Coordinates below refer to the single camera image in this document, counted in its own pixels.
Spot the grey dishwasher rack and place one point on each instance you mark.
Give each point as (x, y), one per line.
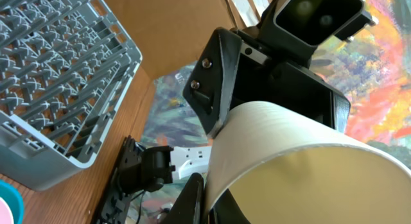
(66, 66)

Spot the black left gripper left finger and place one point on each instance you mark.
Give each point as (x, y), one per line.
(188, 207)

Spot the teal serving tray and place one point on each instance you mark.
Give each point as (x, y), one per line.
(14, 199)

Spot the beige cup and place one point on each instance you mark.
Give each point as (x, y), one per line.
(282, 167)

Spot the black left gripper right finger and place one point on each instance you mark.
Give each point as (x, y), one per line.
(227, 211)

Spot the pink bowl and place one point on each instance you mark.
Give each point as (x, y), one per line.
(6, 216)

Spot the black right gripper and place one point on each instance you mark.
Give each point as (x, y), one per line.
(271, 62)

